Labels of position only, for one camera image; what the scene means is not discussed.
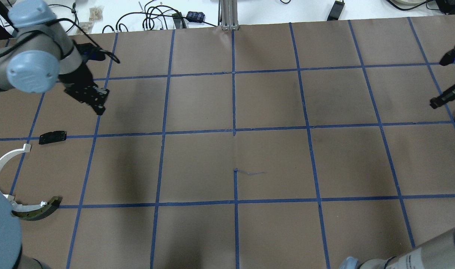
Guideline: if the small black flat part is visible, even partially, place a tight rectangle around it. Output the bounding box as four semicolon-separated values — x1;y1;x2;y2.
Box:
38;130;67;145

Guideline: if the blue checkered small box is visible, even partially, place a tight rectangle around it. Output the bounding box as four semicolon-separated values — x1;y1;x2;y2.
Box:
185;11;205;23

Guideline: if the white curved plastic arc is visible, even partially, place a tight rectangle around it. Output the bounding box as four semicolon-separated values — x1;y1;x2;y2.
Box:
0;143;31;203

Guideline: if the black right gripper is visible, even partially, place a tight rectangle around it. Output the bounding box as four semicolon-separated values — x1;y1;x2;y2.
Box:
430;45;455;109

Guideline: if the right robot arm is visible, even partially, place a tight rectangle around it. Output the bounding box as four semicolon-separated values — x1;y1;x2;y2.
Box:
339;45;455;269

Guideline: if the brown paper table cover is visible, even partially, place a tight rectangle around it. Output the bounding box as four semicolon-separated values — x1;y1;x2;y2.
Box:
0;15;455;269

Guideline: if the black power adapter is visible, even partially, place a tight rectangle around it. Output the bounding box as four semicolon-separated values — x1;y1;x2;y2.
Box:
327;0;345;21

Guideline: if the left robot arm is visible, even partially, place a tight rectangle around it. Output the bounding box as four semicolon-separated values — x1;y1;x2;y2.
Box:
0;0;119;269

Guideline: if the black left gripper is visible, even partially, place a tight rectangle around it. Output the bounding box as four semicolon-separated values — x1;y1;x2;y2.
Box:
59;62;109;115

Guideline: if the aluminium frame post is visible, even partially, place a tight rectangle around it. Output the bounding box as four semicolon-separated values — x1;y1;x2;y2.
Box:
219;0;239;31

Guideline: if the dark green curved brake shoe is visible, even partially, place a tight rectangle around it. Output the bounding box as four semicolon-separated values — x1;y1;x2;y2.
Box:
10;196;62;221

